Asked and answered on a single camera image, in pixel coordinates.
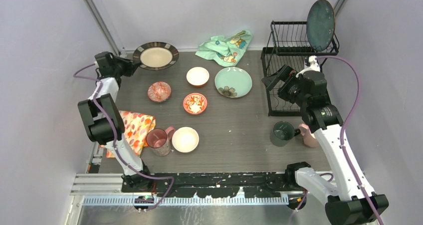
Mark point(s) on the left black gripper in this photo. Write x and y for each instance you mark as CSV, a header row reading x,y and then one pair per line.
x,y
131,65

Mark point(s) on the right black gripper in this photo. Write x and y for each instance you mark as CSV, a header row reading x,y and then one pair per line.
x,y
271,81

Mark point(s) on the black rimmed cream plate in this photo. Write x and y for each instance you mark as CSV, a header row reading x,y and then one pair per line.
x,y
155,55

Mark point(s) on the dark blue floral plate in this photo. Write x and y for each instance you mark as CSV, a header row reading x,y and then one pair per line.
x,y
320,25

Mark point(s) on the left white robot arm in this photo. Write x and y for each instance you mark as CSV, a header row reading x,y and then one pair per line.
x,y
103,123

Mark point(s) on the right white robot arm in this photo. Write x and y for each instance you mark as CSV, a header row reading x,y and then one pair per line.
x,y
352,200

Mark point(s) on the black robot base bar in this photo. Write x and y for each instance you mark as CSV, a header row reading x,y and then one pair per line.
x,y
215,185

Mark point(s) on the mint green flower plate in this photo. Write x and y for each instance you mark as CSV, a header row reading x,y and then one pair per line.
x,y
233,82

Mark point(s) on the dark green mug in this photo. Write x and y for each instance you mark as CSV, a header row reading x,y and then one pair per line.
x,y
283,132

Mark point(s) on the mint green cartoon cloth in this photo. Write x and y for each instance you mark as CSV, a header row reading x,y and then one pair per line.
x,y
225,51

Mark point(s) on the orange floral cloth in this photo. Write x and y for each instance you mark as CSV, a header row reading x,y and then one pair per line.
x,y
137,126

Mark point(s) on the pale pink mug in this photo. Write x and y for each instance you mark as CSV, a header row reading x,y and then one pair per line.
x,y
309,139

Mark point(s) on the white bowl orange outside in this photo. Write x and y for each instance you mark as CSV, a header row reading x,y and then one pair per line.
x,y
197,76

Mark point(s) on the orange coral pattern bowl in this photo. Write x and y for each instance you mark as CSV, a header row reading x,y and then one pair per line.
x,y
195,103

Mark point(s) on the pink glass mug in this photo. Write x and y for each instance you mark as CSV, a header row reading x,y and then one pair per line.
x,y
159,140

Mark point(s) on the white ceramic bowl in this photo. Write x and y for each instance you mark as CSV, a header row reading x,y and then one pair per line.
x,y
185,139

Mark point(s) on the black wire dish rack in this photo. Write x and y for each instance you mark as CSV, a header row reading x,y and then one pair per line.
x,y
288,45

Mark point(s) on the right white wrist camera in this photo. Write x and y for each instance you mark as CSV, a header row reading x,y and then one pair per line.
x,y
310,64

